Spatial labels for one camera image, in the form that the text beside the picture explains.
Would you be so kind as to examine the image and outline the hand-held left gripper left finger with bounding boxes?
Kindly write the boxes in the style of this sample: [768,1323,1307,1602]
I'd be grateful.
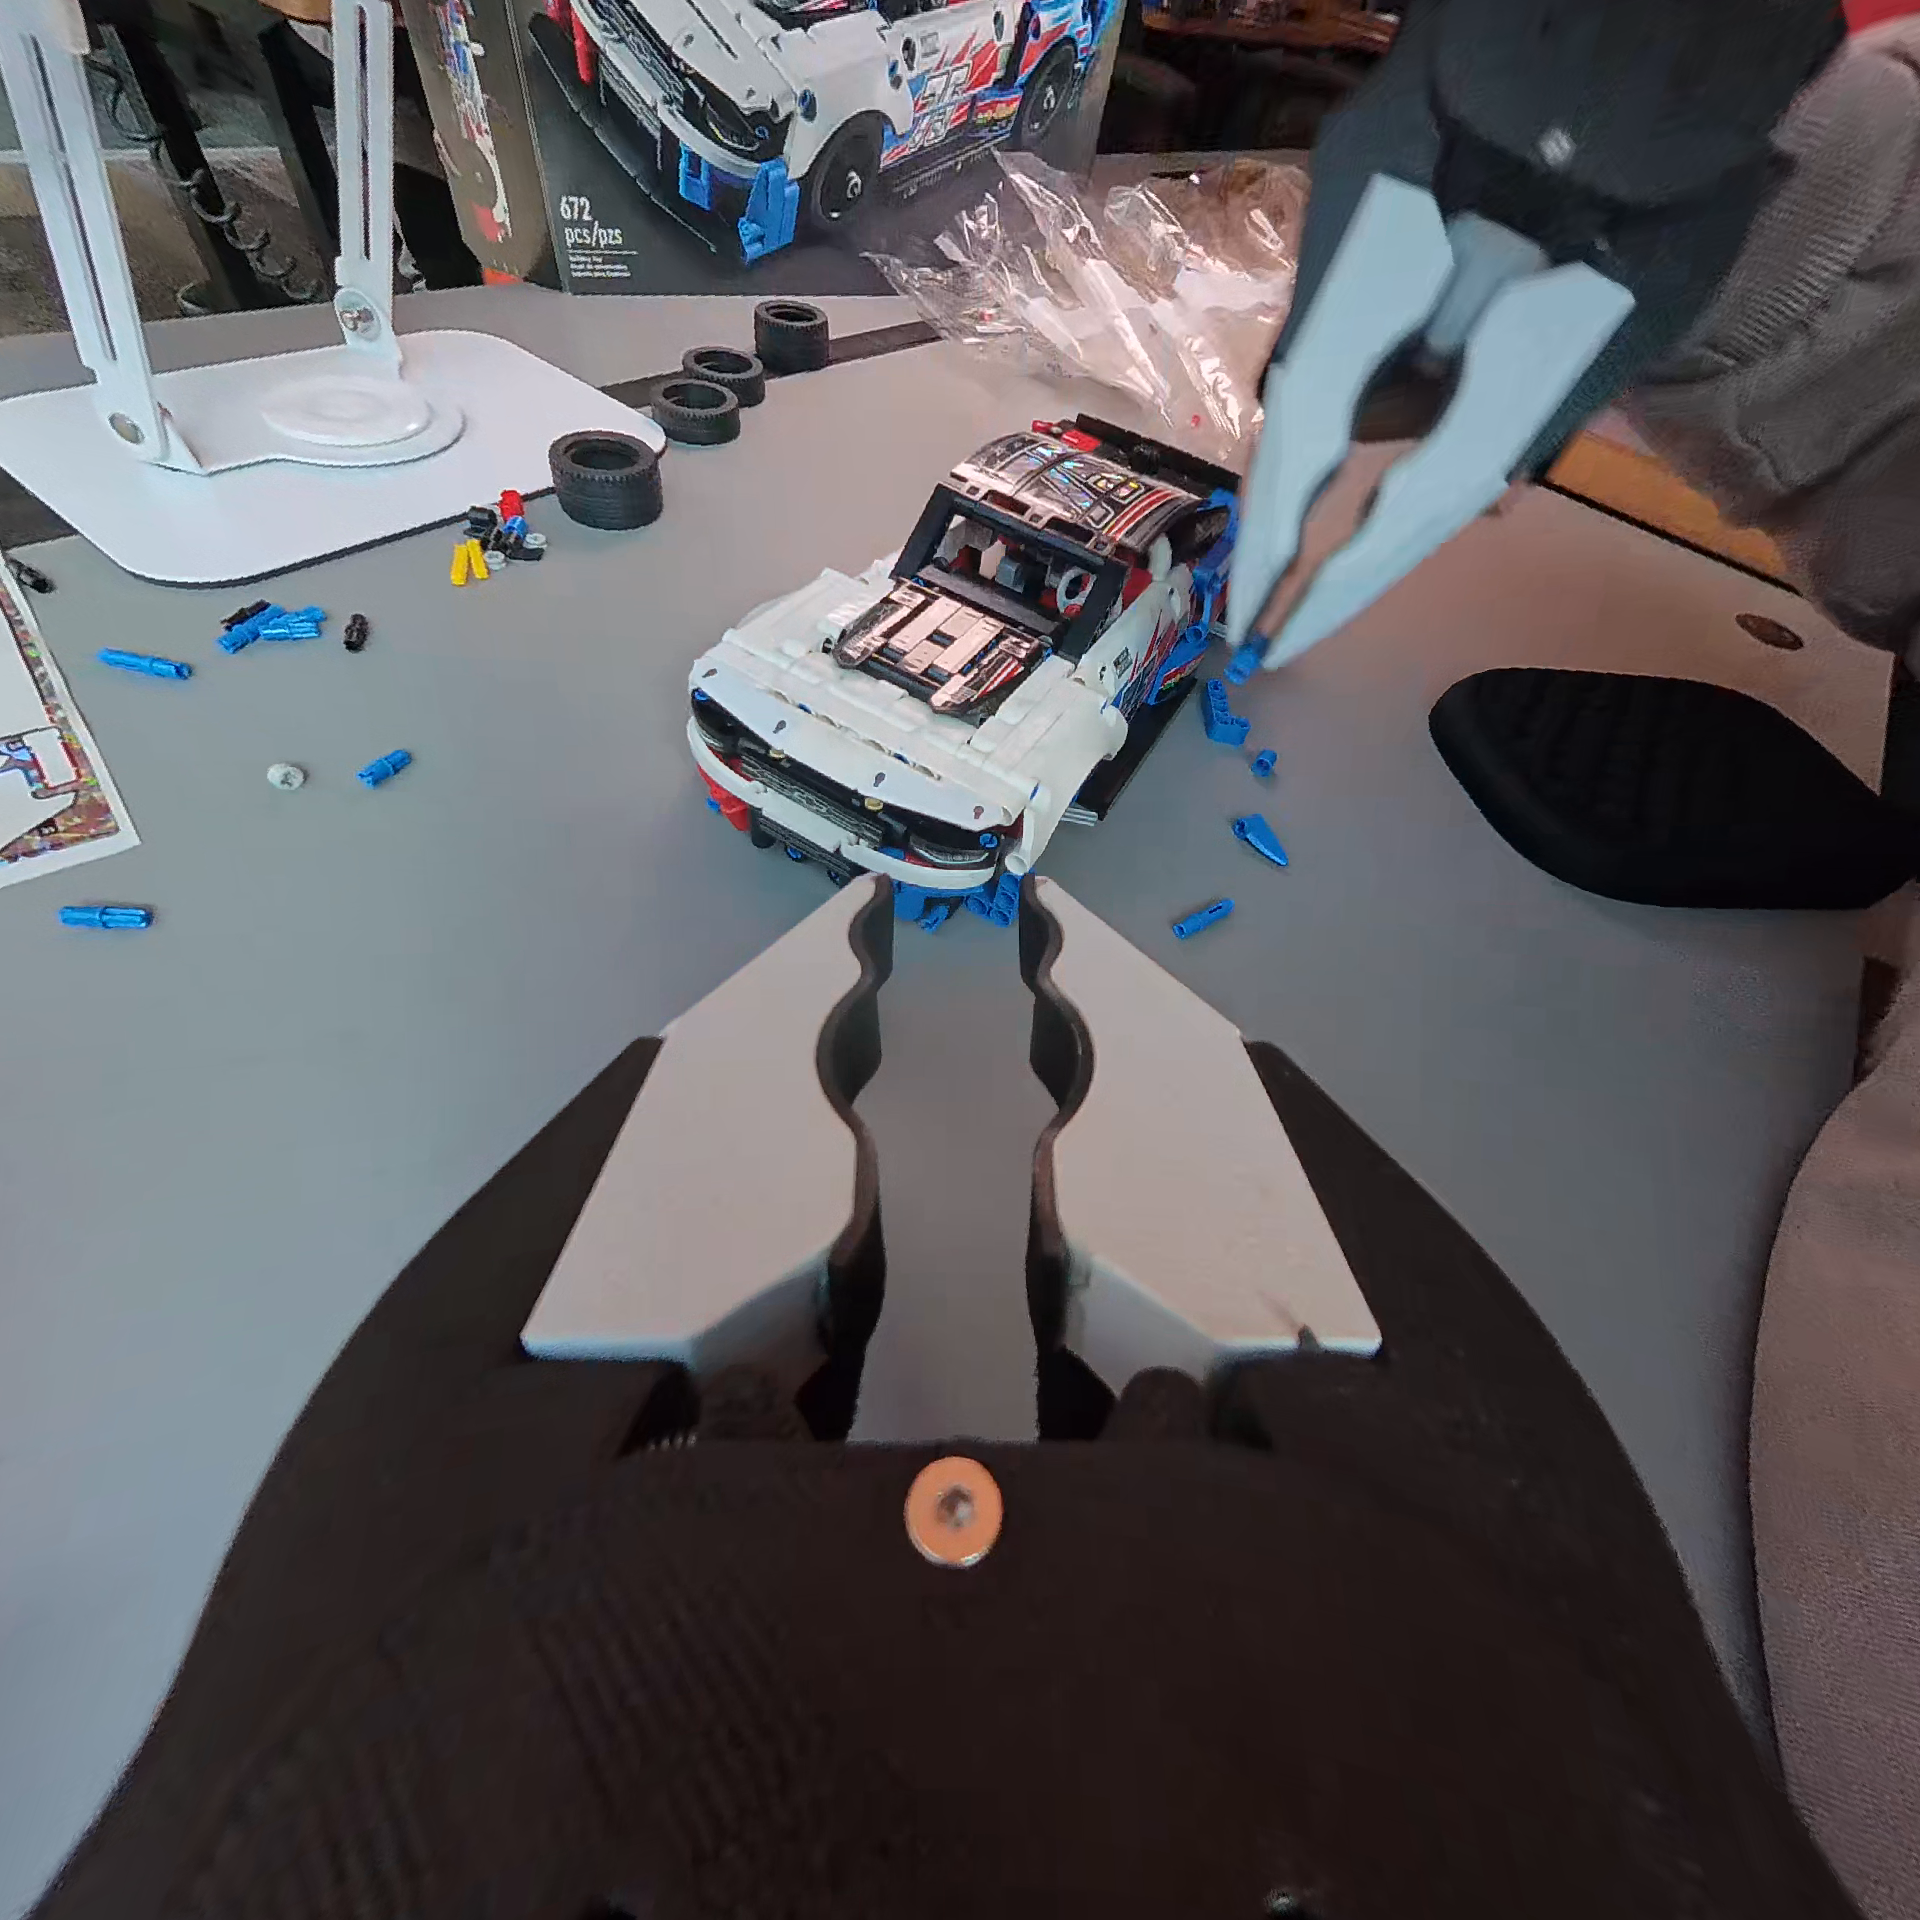
[518,873,897,1442]

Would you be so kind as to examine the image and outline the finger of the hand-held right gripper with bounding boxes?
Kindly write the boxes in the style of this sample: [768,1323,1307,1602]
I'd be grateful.
[1258,262,1635,672]
[1226,172,1456,642]

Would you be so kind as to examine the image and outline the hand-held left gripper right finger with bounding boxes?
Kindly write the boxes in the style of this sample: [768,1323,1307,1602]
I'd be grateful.
[1019,878,1384,1442]

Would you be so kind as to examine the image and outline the toy brick race car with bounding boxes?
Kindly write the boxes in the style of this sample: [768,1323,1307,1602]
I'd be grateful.
[688,411,1247,934]

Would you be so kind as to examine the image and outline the white book stand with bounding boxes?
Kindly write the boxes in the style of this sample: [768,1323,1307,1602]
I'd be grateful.
[0,0,670,588]

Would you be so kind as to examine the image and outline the crumpled clear plastic bag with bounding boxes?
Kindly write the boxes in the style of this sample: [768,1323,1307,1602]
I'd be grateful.
[865,152,1315,472]

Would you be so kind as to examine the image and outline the black toy set box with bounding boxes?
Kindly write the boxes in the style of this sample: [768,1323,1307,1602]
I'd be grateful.
[397,0,1136,301]

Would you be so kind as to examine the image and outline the scattered small blue bricks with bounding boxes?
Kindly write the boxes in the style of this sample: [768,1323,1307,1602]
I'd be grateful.
[58,600,415,934]

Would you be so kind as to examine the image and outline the holographic sticker sheet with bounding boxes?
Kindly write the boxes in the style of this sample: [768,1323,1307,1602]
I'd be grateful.
[0,555,142,894]

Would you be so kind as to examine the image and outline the black coiled cable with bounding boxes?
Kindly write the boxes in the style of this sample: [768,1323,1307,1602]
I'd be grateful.
[179,157,307,309]

